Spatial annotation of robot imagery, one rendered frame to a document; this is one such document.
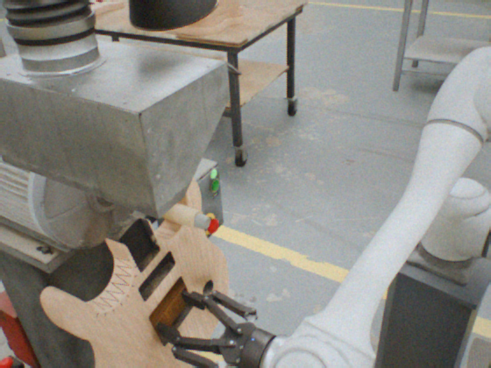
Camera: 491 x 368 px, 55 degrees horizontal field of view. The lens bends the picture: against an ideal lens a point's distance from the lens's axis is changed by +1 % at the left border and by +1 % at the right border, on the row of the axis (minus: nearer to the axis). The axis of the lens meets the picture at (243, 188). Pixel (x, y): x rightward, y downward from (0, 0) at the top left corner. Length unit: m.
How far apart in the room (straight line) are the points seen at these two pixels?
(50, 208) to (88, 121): 0.32
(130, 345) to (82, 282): 0.38
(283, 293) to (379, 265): 1.71
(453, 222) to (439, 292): 0.22
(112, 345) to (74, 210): 0.24
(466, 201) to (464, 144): 0.55
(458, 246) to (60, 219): 1.05
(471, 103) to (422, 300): 0.82
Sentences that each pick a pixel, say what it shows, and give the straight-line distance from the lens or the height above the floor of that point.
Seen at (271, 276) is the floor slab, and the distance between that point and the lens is 2.45.
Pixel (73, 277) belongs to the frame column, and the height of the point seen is 0.97.
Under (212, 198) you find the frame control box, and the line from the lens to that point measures 1.21.
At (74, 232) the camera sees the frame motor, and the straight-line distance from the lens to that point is 0.91.
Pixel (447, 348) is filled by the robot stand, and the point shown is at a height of 0.46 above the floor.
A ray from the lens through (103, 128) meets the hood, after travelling 0.56.
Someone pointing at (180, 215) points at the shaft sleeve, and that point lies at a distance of 0.79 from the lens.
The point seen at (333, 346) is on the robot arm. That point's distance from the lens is 0.62.
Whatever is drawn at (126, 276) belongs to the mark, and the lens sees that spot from 0.81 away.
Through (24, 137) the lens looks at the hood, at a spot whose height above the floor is 1.45.
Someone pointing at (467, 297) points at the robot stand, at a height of 0.70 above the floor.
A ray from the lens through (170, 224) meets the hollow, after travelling 0.88.
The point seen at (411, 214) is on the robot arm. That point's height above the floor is 1.27.
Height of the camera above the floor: 1.73
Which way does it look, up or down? 34 degrees down
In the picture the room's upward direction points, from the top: 3 degrees counter-clockwise
